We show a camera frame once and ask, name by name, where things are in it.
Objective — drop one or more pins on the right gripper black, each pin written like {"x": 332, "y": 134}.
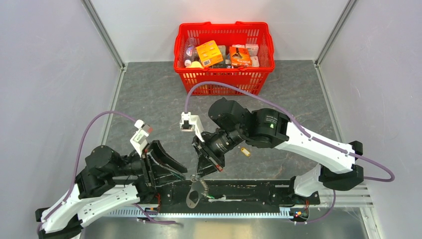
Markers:
{"x": 211, "y": 162}

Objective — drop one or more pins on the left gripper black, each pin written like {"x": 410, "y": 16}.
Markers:
{"x": 156, "y": 148}

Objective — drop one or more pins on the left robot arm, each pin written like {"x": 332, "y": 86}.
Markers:
{"x": 109, "y": 181}

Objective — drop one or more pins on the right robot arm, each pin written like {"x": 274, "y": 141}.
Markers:
{"x": 267, "y": 128}

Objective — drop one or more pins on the yellow key tag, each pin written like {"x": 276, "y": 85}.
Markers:
{"x": 245, "y": 151}

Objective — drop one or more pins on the red shopping basket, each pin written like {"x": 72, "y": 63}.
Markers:
{"x": 249, "y": 79}

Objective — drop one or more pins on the yellow round item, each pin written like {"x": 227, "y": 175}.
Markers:
{"x": 196, "y": 64}

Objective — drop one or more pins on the orange box left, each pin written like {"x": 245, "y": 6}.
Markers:
{"x": 209, "y": 53}

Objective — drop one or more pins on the clear plastic bottle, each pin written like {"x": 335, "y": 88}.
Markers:
{"x": 190, "y": 54}

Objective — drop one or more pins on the orange black package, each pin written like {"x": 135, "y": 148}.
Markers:
{"x": 239, "y": 57}

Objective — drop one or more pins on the white pink box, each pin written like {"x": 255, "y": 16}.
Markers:
{"x": 252, "y": 49}

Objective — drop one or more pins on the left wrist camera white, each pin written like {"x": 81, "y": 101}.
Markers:
{"x": 139, "y": 139}

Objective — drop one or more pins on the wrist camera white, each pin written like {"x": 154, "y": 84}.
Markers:
{"x": 139, "y": 139}
{"x": 192, "y": 123}

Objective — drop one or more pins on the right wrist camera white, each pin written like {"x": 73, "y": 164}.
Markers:
{"x": 192, "y": 123}

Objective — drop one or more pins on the black base frame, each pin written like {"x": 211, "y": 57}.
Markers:
{"x": 229, "y": 196}

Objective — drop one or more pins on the white slotted cable duct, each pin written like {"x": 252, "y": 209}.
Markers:
{"x": 135, "y": 212}

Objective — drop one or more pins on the left aluminium corner post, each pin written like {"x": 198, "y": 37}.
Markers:
{"x": 92, "y": 12}

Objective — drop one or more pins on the aluminium corner post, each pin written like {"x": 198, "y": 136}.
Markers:
{"x": 92, "y": 12}
{"x": 335, "y": 31}

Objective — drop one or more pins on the right aluminium corner post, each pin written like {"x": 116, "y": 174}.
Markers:
{"x": 335, "y": 31}

